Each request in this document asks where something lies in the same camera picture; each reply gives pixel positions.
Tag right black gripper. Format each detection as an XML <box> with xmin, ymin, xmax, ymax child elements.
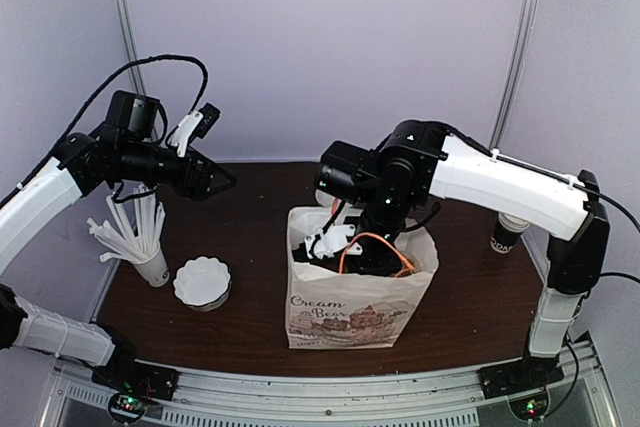
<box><xmin>344</xmin><ymin>184</ymin><xmax>415</xmax><ymax>289</ymax></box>

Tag white paper takeout bag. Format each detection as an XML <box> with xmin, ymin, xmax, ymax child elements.
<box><xmin>285</xmin><ymin>207</ymin><xmax>439</xmax><ymax>350</ymax></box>

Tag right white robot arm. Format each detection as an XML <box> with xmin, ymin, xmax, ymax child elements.
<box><xmin>315</xmin><ymin>120</ymin><xmax>610</xmax><ymax>389</ymax></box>

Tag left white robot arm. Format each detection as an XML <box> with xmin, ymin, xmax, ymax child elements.
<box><xmin>1</xmin><ymin>91</ymin><xmax>237</xmax><ymax>391</ymax></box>

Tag white ceramic bowl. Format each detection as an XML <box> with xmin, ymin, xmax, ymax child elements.
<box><xmin>315</xmin><ymin>190</ymin><xmax>334</xmax><ymax>207</ymax></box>

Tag bundle of wrapped straws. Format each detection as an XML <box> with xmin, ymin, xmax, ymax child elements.
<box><xmin>87</xmin><ymin>183</ymin><xmax>166</xmax><ymax>265</ymax></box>

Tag white fluted dish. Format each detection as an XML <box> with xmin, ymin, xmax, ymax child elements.
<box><xmin>173</xmin><ymin>256</ymin><xmax>232</xmax><ymax>312</ymax></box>

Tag white cup holding straws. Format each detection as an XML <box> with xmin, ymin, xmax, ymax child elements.
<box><xmin>130</xmin><ymin>242</ymin><xmax>170</xmax><ymax>288</ymax></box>

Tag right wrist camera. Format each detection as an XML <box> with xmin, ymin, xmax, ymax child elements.
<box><xmin>292</xmin><ymin>224</ymin><xmax>363</xmax><ymax>262</ymax></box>

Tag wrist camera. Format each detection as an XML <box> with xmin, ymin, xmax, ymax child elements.
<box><xmin>166</xmin><ymin>103</ymin><xmax>221</xmax><ymax>158</ymax></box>
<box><xmin>292</xmin><ymin>224</ymin><xmax>363</xmax><ymax>262</ymax></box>

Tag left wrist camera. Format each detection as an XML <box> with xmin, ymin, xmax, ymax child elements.
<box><xmin>166</xmin><ymin>103</ymin><xmax>221</xmax><ymax>158</ymax></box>

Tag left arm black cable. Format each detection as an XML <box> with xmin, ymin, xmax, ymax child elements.
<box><xmin>0</xmin><ymin>53</ymin><xmax>210</xmax><ymax>208</ymax></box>

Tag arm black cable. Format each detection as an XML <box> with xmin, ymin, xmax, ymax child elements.
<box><xmin>589</xmin><ymin>189</ymin><xmax>640</xmax><ymax>283</ymax></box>
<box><xmin>0</xmin><ymin>53</ymin><xmax>210</xmax><ymax>208</ymax></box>

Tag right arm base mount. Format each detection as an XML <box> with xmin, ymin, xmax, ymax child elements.
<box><xmin>478</xmin><ymin>357</ymin><xmax>564</xmax><ymax>399</ymax></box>

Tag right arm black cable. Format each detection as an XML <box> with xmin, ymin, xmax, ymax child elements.
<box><xmin>589</xmin><ymin>189</ymin><xmax>640</xmax><ymax>283</ymax></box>

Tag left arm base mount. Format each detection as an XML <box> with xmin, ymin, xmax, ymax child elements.
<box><xmin>88</xmin><ymin>361</ymin><xmax>179</xmax><ymax>401</ymax></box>

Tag aluminium front rail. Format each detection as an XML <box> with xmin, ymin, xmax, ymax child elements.
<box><xmin>36</xmin><ymin>340</ymin><xmax>620</xmax><ymax>426</ymax></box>

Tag left aluminium frame post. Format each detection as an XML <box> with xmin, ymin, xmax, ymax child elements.
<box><xmin>103</xmin><ymin>0</ymin><xmax>169</xmax><ymax>173</ymax></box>

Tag aluminium frame post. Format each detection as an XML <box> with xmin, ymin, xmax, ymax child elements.
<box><xmin>103</xmin><ymin>0</ymin><xmax>169</xmax><ymax>173</ymax></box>
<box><xmin>489</xmin><ymin>0</ymin><xmax>539</xmax><ymax>149</ymax></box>

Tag right aluminium frame post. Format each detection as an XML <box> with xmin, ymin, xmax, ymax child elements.
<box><xmin>489</xmin><ymin>0</ymin><xmax>539</xmax><ymax>149</ymax></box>

